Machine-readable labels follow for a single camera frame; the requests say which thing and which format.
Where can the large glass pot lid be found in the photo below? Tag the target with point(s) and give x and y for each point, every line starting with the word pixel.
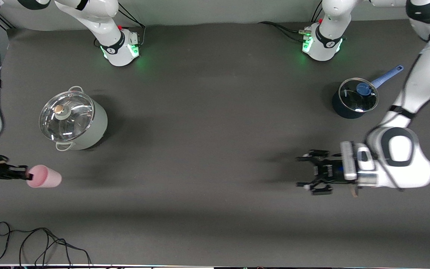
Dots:
pixel 73 123

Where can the pink cup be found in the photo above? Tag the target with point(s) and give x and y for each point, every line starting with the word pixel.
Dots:
pixel 47 177

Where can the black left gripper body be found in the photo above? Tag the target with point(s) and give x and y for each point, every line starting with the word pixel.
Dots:
pixel 328 171

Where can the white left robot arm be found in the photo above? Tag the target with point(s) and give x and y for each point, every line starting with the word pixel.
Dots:
pixel 424 74

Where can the glass lid with blue knob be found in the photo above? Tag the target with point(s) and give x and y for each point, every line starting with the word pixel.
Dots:
pixel 353 101

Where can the dark blue saucepan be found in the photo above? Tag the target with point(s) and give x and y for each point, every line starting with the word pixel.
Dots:
pixel 340 110

